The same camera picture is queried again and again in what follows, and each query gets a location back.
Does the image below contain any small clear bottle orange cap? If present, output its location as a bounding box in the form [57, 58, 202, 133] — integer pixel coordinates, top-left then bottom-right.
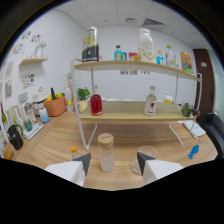
[70, 145, 83, 161]

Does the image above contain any blue liquid bottle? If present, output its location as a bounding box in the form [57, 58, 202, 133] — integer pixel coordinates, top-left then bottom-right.
[188, 144, 200, 160]

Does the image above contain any white milk bottle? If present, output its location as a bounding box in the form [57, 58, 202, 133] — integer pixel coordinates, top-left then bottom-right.
[137, 27, 156, 64]

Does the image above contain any green cup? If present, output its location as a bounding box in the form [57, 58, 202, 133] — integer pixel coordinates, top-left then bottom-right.
[23, 119, 33, 132]

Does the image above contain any clear glass with ice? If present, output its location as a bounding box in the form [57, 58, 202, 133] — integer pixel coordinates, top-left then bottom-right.
[129, 145, 158, 177]

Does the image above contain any white kitchen scale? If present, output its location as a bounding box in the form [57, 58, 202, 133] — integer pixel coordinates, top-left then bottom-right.
[22, 122, 45, 141]

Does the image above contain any white pouch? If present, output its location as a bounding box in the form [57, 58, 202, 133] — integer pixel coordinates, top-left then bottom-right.
[182, 119, 207, 138]

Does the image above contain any pale blue bottle white cap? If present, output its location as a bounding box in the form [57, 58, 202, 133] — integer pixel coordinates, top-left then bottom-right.
[38, 107, 51, 124]

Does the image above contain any black kettle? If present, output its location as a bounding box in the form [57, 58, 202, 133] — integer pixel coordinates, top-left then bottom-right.
[6, 124, 25, 151]

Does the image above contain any two-tier wooden shelf rack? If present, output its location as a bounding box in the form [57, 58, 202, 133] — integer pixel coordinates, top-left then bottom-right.
[70, 57, 203, 151]

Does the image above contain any clear bottle red label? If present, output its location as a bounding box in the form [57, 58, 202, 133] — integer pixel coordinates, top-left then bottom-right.
[143, 85, 158, 117]

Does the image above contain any orange basket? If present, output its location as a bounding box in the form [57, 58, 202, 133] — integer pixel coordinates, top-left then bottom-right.
[43, 95, 67, 118]

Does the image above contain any glass of green limes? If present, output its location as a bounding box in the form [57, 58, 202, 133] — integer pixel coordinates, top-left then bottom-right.
[180, 102, 194, 118]

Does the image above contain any black armchair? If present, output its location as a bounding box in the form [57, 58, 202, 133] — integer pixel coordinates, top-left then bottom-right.
[201, 111, 224, 159]

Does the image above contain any red liquid bottle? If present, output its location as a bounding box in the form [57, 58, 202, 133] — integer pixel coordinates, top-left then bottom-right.
[89, 84, 103, 117]

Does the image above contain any white countertop appliance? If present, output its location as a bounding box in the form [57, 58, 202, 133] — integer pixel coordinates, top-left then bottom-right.
[32, 87, 51, 103]

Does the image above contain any brown door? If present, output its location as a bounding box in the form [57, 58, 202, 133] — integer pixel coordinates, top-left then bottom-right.
[192, 48, 218, 126]

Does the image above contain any yellow snack bag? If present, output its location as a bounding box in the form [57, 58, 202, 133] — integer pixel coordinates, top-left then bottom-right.
[180, 51, 194, 75]

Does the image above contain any small light blue bottle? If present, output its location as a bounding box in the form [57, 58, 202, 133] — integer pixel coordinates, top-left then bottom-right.
[156, 50, 165, 66]

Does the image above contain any clear bottle green cap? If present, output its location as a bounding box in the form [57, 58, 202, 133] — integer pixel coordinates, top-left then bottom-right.
[165, 44, 177, 68]

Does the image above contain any teal bottle dark cap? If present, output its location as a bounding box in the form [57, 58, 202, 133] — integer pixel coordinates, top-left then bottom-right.
[114, 44, 124, 62]

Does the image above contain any white figurine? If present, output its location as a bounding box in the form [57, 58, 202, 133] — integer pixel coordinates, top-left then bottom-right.
[33, 40, 48, 59]

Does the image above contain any large black yellow can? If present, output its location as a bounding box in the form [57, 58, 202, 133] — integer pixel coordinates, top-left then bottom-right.
[81, 26, 100, 64]

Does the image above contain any ceiling air vent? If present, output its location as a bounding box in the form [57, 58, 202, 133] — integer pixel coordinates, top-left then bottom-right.
[142, 17, 166, 28]

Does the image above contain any wooden wall shelf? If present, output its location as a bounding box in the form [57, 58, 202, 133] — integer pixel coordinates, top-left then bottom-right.
[18, 57, 49, 66]

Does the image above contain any red wall poster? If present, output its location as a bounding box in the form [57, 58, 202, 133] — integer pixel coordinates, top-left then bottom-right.
[128, 52, 139, 62]

